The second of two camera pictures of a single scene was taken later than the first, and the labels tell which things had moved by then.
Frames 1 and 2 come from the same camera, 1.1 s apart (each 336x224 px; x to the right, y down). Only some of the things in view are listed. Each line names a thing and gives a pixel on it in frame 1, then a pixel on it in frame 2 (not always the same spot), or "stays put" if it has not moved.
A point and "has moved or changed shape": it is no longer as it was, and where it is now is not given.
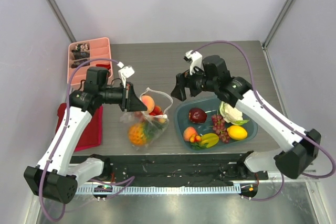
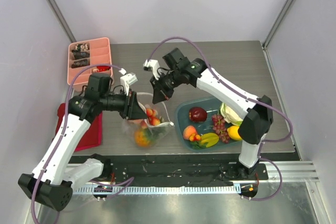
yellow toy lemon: (237, 132) stays put
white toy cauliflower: (231, 115) stays put
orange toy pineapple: (139, 134) has moved or changed shape
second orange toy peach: (188, 132) stays put
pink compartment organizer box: (80, 52) stays put
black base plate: (223, 168) stays put
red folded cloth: (92, 134) stays put
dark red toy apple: (197, 115) stays put
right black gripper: (187, 85) -> (160, 87)
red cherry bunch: (156, 110) -> (152, 119)
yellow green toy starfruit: (211, 139) stays put
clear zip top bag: (147, 125) has moved or changed shape
